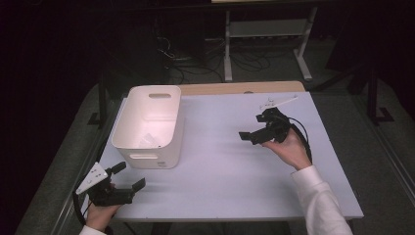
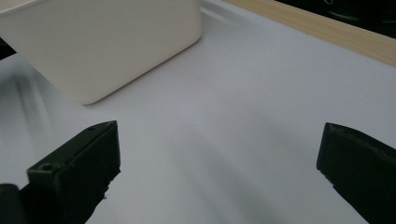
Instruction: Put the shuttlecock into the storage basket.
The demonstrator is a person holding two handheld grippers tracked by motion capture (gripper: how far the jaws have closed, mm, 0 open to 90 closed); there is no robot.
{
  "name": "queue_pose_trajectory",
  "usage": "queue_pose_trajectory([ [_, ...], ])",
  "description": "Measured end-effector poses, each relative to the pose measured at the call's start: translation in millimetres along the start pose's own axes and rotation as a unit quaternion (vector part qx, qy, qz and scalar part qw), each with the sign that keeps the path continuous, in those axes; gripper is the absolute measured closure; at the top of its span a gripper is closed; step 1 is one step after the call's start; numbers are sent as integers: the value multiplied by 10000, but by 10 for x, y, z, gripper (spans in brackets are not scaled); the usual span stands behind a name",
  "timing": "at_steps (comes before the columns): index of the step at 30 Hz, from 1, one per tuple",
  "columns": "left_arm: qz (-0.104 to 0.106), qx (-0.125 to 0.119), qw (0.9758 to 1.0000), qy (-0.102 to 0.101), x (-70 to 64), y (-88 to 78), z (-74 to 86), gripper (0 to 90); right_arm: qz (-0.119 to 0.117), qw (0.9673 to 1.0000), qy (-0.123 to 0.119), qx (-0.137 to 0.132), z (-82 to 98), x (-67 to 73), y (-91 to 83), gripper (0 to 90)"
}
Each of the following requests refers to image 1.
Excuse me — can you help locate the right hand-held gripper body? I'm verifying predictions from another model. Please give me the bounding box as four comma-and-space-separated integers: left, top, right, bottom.
258, 94, 299, 145

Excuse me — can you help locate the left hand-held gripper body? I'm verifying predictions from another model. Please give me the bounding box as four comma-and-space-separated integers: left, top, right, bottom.
74, 162, 135, 208

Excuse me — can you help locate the white plastic storage bin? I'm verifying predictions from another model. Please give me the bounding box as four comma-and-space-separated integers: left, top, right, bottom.
111, 84, 186, 169

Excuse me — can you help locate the person's left hand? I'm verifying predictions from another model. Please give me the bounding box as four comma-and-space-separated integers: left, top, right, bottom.
85, 183, 121, 233

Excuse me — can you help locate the person's right hand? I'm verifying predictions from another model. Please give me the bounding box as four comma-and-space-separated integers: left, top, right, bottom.
260, 127, 313, 171

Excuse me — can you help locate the light wooden table board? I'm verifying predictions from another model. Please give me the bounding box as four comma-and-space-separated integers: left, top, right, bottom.
178, 80, 306, 97

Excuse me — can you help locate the black metal stand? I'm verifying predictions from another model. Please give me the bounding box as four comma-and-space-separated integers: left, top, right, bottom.
312, 60, 396, 127
86, 67, 113, 129

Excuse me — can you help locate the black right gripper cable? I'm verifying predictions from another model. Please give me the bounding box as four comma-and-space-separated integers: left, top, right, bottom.
286, 115, 313, 165

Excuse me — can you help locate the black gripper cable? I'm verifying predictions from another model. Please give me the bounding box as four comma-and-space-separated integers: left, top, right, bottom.
71, 191, 88, 227
286, 115, 313, 165

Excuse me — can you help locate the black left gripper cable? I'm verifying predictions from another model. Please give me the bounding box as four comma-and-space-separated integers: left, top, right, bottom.
71, 191, 88, 227

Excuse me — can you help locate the tangle of black floor cables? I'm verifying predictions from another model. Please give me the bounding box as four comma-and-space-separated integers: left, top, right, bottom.
156, 34, 272, 84

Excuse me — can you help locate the white metal desk frame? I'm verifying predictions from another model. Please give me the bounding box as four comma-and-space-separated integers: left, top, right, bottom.
222, 5, 319, 83

